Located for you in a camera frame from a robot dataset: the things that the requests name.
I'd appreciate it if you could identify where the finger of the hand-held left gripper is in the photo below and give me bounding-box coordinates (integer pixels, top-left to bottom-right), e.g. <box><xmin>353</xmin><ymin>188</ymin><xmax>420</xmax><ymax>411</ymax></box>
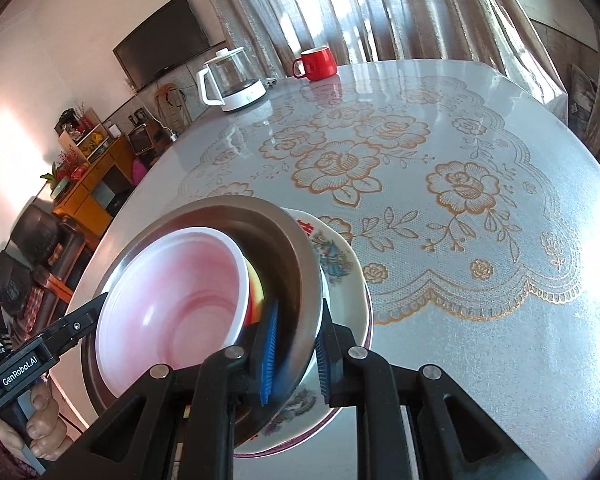
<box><xmin>42</xmin><ymin>292</ymin><xmax>109</xmax><ymax>359</ymax></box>

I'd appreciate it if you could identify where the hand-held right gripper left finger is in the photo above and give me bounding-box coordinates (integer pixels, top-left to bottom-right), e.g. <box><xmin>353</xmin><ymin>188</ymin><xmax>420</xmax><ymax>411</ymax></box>
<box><xmin>42</xmin><ymin>299</ymin><xmax>282</xmax><ymax>480</ymax></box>

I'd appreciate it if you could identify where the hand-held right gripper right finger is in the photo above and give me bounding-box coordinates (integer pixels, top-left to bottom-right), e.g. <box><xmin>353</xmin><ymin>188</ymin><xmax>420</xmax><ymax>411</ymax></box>
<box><xmin>315</xmin><ymin>300</ymin><xmax>551</xmax><ymax>480</ymax></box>

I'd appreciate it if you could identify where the yellow plastic bowl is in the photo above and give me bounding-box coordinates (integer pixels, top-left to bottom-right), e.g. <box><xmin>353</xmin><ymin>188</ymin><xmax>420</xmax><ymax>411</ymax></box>
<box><xmin>242</xmin><ymin>257</ymin><xmax>268</xmax><ymax>328</ymax></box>

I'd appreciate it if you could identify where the white plate purple floral rim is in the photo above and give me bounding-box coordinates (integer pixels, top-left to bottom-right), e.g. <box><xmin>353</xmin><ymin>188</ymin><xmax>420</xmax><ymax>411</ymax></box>
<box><xmin>232</xmin><ymin>400</ymin><xmax>346</xmax><ymax>461</ymax></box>

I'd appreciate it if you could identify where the red plastic bowl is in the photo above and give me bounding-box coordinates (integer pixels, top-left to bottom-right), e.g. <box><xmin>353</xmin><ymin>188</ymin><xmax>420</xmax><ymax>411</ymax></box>
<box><xmin>95</xmin><ymin>226</ymin><xmax>251</xmax><ymax>398</ymax></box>

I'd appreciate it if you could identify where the white plate with red characters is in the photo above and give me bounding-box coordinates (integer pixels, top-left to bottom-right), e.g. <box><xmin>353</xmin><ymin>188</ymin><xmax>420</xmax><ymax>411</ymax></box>
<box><xmin>232</xmin><ymin>207</ymin><xmax>376</xmax><ymax>453</ymax></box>

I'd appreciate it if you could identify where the stainless steel bowl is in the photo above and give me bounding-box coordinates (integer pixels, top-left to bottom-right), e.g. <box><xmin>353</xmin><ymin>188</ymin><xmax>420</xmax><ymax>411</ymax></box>
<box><xmin>80</xmin><ymin>195</ymin><xmax>331</xmax><ymax>453</ymax></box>

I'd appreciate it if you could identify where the person's left hand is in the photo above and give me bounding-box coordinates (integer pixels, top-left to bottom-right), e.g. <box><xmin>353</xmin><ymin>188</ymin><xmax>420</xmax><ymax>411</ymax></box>
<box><xmin>0</xmin><ymin>382</ymin><xmax>69</xmax><ymax>461</ymax></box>

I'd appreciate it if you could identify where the dark wooden armchair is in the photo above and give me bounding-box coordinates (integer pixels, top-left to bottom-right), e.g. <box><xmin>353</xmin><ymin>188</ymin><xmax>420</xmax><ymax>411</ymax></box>
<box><xmin>0</xmin><ymin>200</ymin><xmax>98</xmax><ymax>333</ymax></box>

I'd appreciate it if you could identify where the orange wooden cabinet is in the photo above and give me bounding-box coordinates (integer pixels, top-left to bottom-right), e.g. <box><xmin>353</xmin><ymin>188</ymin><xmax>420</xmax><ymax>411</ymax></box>
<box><xmin>52</xmin><ymin>135</ymin><xmax>136</xmax><ymax>238</ymax></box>

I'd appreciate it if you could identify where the potted green plant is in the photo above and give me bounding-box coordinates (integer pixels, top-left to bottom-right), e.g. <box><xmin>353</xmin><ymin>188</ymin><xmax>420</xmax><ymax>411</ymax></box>
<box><xmin>40</xmin><ymin>162</ymin><xmax>71</xmax><ymax>198</ymax></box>

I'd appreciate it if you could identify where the wooden shelf with ornaments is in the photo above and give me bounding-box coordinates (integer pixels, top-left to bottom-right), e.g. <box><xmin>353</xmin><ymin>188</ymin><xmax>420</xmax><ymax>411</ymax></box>
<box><xmin>55</xmin><ymin>102</ymin><xmax>112</xmax><ymax>161</ymax></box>

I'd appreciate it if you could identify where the black speaker box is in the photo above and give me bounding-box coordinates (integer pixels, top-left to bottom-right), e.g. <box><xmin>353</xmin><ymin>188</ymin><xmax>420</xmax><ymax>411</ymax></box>
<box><xmin>129</xmin><ymin>122</ymin><xmax>161</xmax><ymax>156</ymax></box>

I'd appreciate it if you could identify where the white glass electric kettle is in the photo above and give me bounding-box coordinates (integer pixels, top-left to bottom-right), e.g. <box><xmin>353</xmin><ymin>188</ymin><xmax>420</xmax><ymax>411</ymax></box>
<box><xmin>196</xmin><ymin>46</ymin><xmax>267</xmax><ymax>113</ymax></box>

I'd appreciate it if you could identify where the black flat television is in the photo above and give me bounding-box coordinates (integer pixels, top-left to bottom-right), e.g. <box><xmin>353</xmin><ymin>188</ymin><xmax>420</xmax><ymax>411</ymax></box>
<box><xmin>112</xmin><ymin>0</ymin><xmax>211</xmax><ymax>93</ymax></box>

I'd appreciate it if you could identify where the red mug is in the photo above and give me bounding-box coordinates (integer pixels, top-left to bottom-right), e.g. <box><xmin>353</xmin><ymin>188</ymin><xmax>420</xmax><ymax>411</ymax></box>
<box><xmin>292</xmin><ymin>46</ymin><xmax>337</xmax><ymax>82</ymax></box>

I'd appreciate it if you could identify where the wide grey curtain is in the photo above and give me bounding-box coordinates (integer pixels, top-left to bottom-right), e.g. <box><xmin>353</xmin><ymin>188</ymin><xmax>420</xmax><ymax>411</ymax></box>
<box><xmin>187</xmin><ymin>0</ymin><xmax>571</xmax><ymax>126</ymax></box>

